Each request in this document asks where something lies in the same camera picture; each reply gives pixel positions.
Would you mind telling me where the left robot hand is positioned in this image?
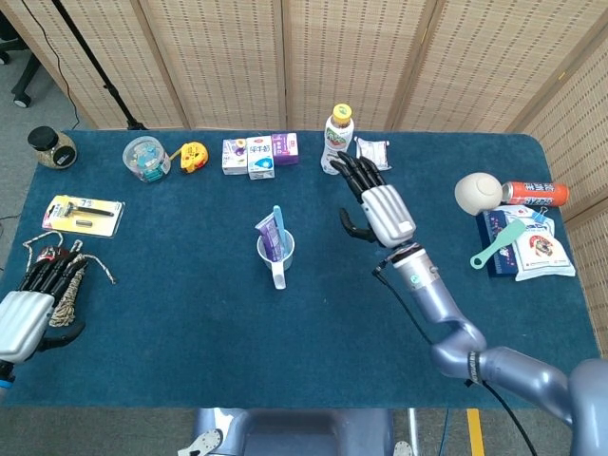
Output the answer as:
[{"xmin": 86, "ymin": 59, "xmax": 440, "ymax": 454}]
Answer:
[{"xmin": 0, "ymin": 254, "xmax": 89, "ymax": 365}]

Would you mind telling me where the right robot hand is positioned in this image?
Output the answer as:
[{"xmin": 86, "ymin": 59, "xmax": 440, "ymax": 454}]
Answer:
[{"xmin": 331, "ymin": 151, "xmax": 418, "ymax": 249}]

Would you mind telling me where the light blue toothbrush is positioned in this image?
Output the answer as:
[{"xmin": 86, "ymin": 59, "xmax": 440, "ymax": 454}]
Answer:
[{"xmin": 272, "ymin": 204, "xmax": 288, "ymax": 260}]

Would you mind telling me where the purple white toothpaste tube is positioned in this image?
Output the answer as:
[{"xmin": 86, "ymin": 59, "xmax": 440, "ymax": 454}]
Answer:
[{"xmin": 255, "ymin": 212, "xmax": 286, "ymax": 262}]

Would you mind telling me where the white cup with handle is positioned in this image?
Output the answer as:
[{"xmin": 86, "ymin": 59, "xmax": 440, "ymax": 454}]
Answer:
[{"xmin": 256, "ymin": 231, "xmax": 295, "ymax": 291}]

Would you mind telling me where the silver snack packet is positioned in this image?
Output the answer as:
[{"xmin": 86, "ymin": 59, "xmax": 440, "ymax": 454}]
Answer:
[{"xmin": 354, "ymin": 136, "xmax": 393, "ymax": 173}]

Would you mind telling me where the brown sauce bottle red label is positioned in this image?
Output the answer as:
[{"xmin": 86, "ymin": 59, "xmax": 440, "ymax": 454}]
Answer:
[{"xmin": 35, "ymin": 245, "xmax": 68, "ymax": 268}]

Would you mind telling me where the beige upturned bowl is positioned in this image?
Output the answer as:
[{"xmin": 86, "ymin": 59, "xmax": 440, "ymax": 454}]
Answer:
[{"xmin": 454, "ymin": 172, "xmax": 504, "ymax": 218}]

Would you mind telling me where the drink bottle yellow cap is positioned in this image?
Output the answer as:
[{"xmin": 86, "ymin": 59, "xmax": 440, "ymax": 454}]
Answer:
[{"xmin": 320, "ymin": 104, "xmax": 355, "ymax": 176}]

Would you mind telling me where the dark blue patterned box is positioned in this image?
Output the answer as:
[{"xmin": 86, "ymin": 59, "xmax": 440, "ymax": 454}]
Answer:
[{"xmin": 476, "ymin": 209, "xmax": 523, "ymax": 278}]

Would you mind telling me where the teal rice spoon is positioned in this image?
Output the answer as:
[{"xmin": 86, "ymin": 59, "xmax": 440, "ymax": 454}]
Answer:
[{"xmin": 469, "ymin": 218, "xmax": 527, "ymax": 271}]

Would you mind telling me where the razor in yellow blister pack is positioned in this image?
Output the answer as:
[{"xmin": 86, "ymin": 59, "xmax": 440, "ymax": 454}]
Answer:
[{"xmin": 41, "ymin": 194, "xmax": 126, "ymax": 238}]

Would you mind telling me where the white plastic packet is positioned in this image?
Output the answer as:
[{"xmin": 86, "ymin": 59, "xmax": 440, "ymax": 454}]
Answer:
[{"xmin": 498, "ymin": 204, "xmax": 557, "ymax": 238}]

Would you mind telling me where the white blue milk carton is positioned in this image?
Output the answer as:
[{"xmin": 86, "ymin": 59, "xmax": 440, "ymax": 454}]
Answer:
[{"xmin": 245, "ymin": 135, "xmax": 276, "ymax": 181}]

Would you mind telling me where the orange spray can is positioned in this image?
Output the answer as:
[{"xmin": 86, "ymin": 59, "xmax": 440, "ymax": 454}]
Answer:
[{"xmin": 501, "ymin": 180, "xmax": 570, "ymax": 208}]

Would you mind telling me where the white snack bag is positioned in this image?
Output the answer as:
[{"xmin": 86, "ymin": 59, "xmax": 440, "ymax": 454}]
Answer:
[{"xmin": 510, "ymin": 222, "xmax": 577, "ymax": 282}]

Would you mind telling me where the white purple milk carton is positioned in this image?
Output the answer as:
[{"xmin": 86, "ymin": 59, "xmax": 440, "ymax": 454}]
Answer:
[{"xmin": 221, "ymin": 138, "xmax": 249, "ymax": 177}]

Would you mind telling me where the blue table cloth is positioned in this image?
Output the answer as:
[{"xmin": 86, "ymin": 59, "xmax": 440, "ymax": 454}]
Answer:
[{"xmin": 0, "ymin": 128, "xmax": 600, "ymax": 410}]

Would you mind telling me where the glass jar black lid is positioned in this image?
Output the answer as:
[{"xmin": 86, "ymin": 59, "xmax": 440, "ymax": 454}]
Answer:
[{"xmin": 27, "ymin": 125, "xmax": 77, "ymax": 169}]

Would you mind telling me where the yellow tape measure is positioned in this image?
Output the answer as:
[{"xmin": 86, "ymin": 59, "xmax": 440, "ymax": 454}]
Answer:
[{"xmin": 170, "ymin": 142, "xmax": 210, "ymax": 174}]

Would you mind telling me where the clear plastic jar of clips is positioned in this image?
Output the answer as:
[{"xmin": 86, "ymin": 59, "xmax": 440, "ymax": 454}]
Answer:
[{"xmin": 122, "ymin": 136, "xmax": 172, "ymax": 184}]

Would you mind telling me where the bamboo folding screen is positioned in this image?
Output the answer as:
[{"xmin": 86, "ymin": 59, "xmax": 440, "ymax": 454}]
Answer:
[{"xmin": 0, "ymin": 0, "xmax": 608, "ymax": 333}]

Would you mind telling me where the yellow floor tape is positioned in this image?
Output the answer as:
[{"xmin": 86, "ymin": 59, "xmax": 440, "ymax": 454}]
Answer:
[{"xmin": 466, "ymin": 408, "xmax": 485, "ymax": 456}]

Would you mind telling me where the grey blue robot torso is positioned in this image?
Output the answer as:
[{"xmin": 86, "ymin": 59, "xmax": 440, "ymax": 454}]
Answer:
[{"xmin": 176, "ymin": 407, "xmax": 419, "ymax": 456}]

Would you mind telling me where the black office chair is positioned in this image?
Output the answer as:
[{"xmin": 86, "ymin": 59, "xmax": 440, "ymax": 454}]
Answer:
[{"xmin": 0, "ymin": 11, "xmax": 44, "ymax": 108}]

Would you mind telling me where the black tripod stand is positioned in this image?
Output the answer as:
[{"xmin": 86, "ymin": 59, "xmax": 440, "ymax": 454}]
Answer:
[{"xmin": 50, "ymin": 0, "xmax": 148, "ymax": 131}]

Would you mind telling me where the coiled speckled rope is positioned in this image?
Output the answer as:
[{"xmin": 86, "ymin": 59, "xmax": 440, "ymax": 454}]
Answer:
[{"xmin": 22, "ymin": 231, "xmax": 117, "ymax": 329}]

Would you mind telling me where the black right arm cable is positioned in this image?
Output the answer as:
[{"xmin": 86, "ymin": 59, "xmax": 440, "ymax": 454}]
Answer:
[{"xmin": 372, "ymin": 258, "xmax": 541, "ymax": 456}]

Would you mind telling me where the thin black hanging cable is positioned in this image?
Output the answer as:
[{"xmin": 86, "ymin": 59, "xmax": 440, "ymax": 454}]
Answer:
[{"xmin": 18, "ymin": 0, "xmax": 80, "ymax": 120}]

